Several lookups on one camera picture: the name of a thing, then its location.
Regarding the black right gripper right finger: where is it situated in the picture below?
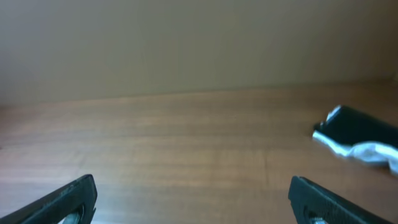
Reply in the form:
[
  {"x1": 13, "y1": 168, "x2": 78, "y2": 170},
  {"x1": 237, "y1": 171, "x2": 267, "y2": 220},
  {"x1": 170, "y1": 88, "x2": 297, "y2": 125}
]
[{"x1": 288, "y1": 176, "x2": 392, "y2": 224}]

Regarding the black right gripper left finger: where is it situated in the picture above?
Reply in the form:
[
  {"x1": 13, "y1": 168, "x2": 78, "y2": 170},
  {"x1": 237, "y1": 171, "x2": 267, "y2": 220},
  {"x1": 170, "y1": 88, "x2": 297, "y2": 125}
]
[{"x1": 1, "y1": 174, "x2": 97, "y2": 224}]

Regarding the black garment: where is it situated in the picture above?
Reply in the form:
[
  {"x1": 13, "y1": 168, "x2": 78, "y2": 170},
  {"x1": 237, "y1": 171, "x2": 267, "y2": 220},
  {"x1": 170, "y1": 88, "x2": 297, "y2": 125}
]
[{"x1": 314, "y1": 105, "x2": 397, "y2": 147}]

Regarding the white garment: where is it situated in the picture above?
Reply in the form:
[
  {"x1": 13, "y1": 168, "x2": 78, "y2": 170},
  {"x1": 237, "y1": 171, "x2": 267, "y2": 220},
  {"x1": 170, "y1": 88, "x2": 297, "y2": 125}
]
[{"x1": 312, "y1": 105, "x2": 398, "y2": 177}]

